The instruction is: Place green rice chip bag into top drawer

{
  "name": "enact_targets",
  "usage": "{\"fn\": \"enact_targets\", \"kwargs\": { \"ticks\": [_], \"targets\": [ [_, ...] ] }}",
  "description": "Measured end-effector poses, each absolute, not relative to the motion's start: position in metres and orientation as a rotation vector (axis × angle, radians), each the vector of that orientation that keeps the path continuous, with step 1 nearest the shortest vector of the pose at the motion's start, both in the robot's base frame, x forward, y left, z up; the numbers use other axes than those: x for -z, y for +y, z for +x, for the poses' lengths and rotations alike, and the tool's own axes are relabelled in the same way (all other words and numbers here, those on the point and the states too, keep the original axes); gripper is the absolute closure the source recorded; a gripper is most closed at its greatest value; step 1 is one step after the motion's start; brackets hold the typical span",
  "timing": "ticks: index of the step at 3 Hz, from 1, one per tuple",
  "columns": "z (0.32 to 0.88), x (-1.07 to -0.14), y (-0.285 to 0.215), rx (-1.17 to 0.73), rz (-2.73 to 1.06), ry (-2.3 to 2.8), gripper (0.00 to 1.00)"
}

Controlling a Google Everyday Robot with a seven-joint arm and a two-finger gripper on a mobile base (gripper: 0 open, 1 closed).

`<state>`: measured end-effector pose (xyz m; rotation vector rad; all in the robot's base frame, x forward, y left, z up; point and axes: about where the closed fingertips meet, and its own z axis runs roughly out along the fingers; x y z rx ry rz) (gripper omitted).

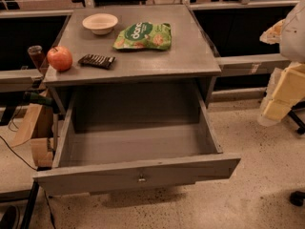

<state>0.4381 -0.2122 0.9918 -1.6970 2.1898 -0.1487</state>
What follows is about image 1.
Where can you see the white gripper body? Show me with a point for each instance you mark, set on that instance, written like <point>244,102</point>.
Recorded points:
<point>294,37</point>

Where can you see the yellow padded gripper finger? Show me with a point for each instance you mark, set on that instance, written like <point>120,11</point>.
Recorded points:
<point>272,35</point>
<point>289,90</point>

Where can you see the green rice chip bag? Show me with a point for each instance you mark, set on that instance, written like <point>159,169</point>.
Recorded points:
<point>144,36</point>

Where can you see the small metal drawer knob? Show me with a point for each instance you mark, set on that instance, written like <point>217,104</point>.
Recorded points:
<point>141,179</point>

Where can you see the open grey top drawer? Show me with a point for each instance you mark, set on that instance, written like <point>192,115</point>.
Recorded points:
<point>113,134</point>

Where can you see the black chair base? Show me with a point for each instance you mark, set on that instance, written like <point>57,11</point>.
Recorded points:
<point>296,119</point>

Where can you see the black caster wheel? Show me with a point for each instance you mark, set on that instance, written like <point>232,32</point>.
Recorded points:
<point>297,198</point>

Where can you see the cream ceramic bowl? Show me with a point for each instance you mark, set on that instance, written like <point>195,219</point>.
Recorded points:
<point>100,23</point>

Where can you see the dark chocolate bar wrapper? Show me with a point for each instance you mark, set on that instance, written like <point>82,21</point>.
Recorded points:
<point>96,61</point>

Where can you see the red apple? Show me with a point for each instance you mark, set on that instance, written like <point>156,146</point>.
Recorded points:
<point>59,58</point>

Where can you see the cardboard box pieces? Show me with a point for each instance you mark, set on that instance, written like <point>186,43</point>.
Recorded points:
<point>36,128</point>

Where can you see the black stand leg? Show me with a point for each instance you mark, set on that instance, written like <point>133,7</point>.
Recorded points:
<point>30,206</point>

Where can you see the black shoe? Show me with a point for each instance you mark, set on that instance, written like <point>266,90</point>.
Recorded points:
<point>10,220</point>

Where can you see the dark green clamp handle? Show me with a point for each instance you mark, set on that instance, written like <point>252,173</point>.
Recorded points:
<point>35,98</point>

